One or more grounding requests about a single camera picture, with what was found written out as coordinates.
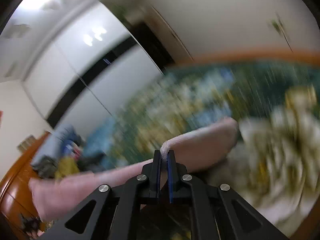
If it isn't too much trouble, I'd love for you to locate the pink fleece garment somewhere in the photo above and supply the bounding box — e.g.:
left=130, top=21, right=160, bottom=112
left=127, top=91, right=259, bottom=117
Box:
left=29, top=118, right=239, bottom=222

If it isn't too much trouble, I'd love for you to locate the olive green knitted sweater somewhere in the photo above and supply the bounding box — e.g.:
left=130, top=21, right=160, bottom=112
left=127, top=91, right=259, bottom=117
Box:
left=55, top=156, right=80, bottom=180

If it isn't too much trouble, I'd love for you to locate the green floral bed blanket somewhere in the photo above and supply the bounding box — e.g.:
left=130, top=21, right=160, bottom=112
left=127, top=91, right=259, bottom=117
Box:
left=83, top=61, right=319, bottom=237

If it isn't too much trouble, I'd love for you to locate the white black sliding wardrobe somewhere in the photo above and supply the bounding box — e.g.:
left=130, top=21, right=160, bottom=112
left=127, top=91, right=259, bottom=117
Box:
left=0, top=0, right=166, bottom=128

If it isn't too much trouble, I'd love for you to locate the orange wooden bed frame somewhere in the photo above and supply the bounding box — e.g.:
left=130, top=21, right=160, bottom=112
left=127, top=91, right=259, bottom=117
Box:
left=1, top=132, right=50, bottom=239

